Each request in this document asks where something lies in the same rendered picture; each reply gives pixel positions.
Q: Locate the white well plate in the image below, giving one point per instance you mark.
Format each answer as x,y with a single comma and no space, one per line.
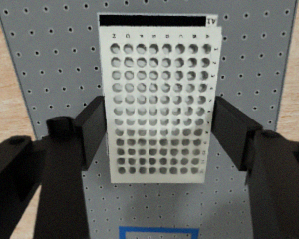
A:
159,87

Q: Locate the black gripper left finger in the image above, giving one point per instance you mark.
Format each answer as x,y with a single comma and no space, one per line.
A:
54,162

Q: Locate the blue tape square outline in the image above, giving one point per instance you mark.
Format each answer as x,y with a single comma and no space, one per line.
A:
123,230

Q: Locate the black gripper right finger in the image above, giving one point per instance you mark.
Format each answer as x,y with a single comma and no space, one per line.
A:
272,170

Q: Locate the grey perforated base plate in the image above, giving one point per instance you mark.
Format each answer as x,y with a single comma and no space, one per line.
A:
55,52

